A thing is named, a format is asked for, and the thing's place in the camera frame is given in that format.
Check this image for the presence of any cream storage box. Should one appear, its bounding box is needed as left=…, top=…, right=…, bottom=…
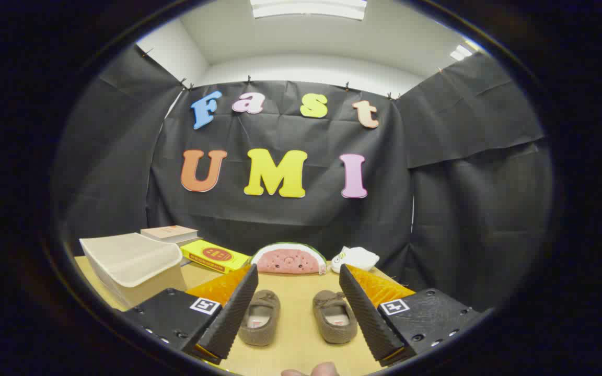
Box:
left=79, top=233, right=188, bottom=310

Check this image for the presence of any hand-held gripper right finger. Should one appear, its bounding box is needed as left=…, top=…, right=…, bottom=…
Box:
left=339, top=264, right=482, bottom=367

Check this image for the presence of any yellow book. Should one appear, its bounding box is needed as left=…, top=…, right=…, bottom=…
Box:
left=181, top=240, right=252, bottom=274

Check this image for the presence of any watermelon slice plush toy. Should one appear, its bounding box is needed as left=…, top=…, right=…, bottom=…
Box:
left=250, top=242, right=328, bottom=275

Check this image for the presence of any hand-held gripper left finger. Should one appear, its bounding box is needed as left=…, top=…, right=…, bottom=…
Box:
left=123, top=264, right=259, bottom=365

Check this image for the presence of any brown suede shoe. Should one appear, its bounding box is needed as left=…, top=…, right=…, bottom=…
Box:
left=312, top=290, right=358, bottom=344
left=237, top=290, right=281, bottom=347

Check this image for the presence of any white plush toy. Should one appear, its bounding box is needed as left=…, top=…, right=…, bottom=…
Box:
left=331, top=246, right=380, bottom=274

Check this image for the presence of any large ceiling light panel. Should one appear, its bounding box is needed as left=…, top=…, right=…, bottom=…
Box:
left=250, top=0, right=367, bottom=20

